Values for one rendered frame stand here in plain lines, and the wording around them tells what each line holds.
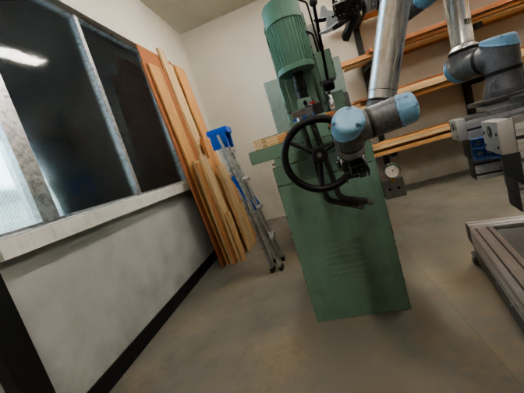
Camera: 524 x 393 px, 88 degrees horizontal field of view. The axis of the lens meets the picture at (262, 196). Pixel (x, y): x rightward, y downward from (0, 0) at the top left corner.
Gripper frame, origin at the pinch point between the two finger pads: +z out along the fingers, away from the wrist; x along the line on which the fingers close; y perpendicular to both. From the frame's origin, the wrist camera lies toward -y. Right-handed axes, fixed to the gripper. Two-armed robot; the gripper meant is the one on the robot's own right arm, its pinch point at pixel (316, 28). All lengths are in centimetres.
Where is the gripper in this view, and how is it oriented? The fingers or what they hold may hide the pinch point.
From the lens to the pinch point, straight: 139.0
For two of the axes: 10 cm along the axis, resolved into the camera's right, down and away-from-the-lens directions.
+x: 0.3, 7.7, -6.3
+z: -9.4, 2.4, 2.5
